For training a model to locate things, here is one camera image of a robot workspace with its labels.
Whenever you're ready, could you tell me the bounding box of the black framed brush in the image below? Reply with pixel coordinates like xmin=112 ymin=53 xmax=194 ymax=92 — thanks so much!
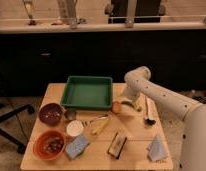
xmin=107 ymin=131 xmax=127 ymax=159

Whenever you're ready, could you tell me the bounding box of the small metal cup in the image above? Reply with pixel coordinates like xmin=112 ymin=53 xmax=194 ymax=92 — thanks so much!
xmin=64 ymin=108 xmax=76 ymax=121

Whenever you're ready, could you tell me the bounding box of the wooden table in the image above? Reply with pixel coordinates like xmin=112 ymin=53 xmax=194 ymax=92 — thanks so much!
xmin=20 ymin=82 xmax=174 ymax=171

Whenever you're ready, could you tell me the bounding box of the orange fruit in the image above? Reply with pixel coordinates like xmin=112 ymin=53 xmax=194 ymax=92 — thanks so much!
xmin=111 ymin=101 xmax=121 ymax=114

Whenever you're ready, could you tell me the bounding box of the green plastic tray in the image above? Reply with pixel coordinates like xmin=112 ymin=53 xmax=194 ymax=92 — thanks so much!
xmin=60 ymin=76 xmax=113 ymax=110

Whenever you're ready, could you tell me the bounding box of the white cup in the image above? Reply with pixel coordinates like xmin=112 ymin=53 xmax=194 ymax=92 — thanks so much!
xmin=66 ymin=120 xmax=84 ymax=137

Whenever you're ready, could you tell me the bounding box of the light blue folded cloth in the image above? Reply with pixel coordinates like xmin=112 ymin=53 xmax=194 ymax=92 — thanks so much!
xmin=147 ymin=134 xmax=167 ymax=162

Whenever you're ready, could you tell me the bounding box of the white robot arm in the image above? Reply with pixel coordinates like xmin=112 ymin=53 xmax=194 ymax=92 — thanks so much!
xmin=124 ymin=66 xmax=206 ymax=171

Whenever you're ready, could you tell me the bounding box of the blue sponge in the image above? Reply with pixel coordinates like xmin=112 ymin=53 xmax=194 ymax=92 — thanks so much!
xmin=65 ymin=135 xmax=90 ymax=160

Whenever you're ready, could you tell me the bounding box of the purple bowl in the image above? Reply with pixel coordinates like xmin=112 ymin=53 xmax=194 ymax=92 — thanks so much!
xmin=38 ymin=103 xmax=63 ymax=126

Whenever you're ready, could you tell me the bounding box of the orange bowl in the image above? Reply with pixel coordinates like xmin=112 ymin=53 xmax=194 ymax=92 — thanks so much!
xmin=33 ymin=130 xmax=66 ymax=161

